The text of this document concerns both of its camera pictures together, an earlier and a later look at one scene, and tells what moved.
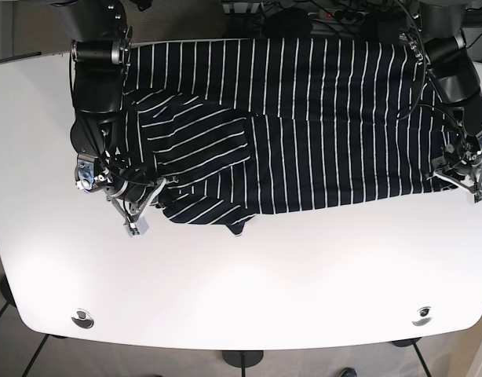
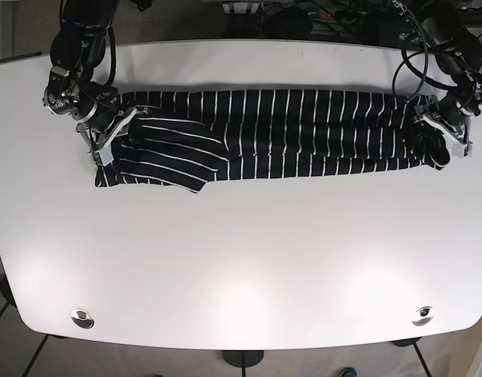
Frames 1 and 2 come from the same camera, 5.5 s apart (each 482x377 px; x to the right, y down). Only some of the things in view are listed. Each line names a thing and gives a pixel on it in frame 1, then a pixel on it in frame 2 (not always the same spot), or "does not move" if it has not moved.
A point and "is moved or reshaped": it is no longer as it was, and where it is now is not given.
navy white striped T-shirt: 231,128 is moved or reshaped
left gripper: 132,202 → 107,124
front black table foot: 242,358 does not move
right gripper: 466,171 → 455,126
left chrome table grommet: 82,318 does not move
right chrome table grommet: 424,316 does not move
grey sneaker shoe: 348,372 does not move
